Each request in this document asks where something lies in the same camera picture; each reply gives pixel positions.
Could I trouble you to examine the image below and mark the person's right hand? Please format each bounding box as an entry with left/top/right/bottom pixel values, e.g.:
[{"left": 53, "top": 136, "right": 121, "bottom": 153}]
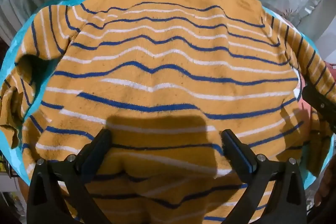
[{"left": 314, "top": 161, "right": 336, "bottom": 208}]

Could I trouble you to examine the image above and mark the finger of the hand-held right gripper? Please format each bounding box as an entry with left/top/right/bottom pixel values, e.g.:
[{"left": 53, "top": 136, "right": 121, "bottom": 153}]
[{"left": 301, "top": 84, "right": 336, "bottom": 134}]

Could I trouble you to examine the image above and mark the orange striped sweater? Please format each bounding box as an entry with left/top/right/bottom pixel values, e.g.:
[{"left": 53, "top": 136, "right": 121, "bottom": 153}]
[{"left": 0, "top": 0, "right": 336, "bottom": 224}]

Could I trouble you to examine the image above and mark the teal star print blanket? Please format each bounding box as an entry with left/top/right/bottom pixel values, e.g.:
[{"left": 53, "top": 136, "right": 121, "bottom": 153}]
[{"left": 0, "top": 0, "right": 336, "bottom": 224}]

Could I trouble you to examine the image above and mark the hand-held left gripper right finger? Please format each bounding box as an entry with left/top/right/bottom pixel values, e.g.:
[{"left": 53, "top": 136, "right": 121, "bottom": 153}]
[{"left": 221, "top": 129, "right": 308, "bottom": 224}]

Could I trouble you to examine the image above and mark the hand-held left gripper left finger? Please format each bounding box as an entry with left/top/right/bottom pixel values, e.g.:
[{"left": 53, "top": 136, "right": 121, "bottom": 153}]
[{"left": 26, "top": 129, "right": 113, "bottom": 224}]

